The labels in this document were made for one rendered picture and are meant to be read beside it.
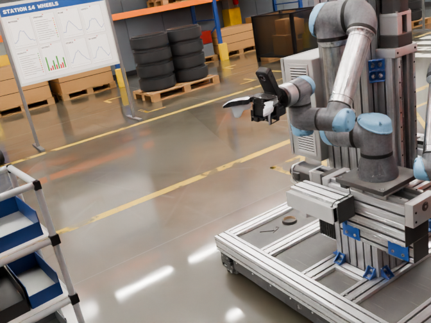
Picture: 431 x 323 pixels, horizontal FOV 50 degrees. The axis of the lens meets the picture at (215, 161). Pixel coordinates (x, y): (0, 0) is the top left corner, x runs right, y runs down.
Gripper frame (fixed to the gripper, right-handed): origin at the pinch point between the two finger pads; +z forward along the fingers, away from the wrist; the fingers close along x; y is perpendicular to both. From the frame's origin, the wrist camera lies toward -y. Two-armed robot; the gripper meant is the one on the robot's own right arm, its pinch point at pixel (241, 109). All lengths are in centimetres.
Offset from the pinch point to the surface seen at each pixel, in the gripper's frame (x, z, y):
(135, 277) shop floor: 119, -32, 141
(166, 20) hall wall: 836, -726, 129
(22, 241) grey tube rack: 84, 40, 58
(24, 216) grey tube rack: 102, 29, 59
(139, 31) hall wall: 854, -649, 142
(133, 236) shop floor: 164, -66, 147
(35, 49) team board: 507, -197, 66
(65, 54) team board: 496, -232, 79
